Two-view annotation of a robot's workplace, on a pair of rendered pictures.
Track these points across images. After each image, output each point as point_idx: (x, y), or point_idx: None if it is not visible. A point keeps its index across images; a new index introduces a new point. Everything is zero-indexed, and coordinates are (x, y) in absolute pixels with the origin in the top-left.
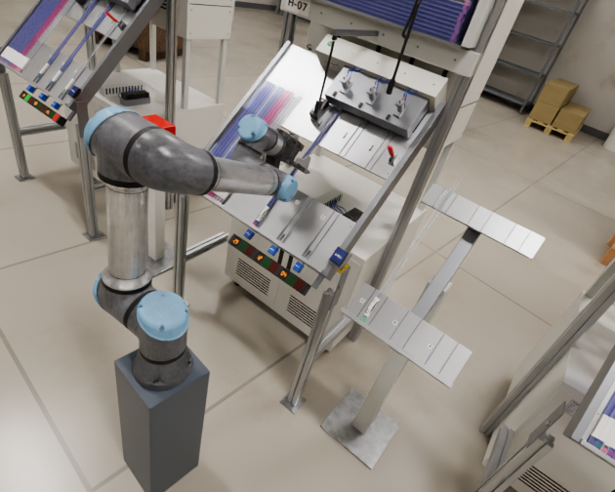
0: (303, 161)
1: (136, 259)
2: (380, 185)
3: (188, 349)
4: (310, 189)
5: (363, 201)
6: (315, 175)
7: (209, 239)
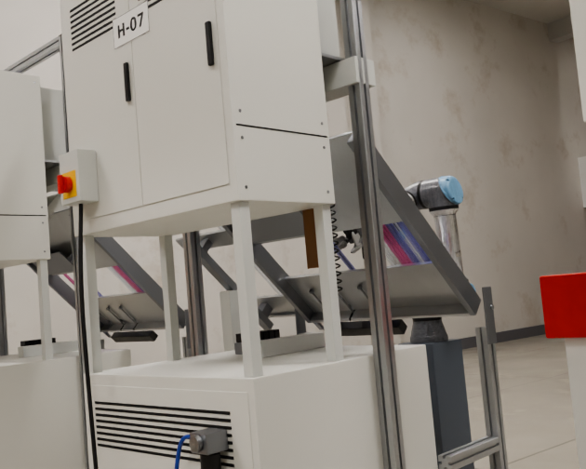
0: (337, 239)
1: None
2: (142, 374)
3: (413, 330)
4: (298, 355)
5: (206, 362)
6: (279, 363)
7: (465, 448)
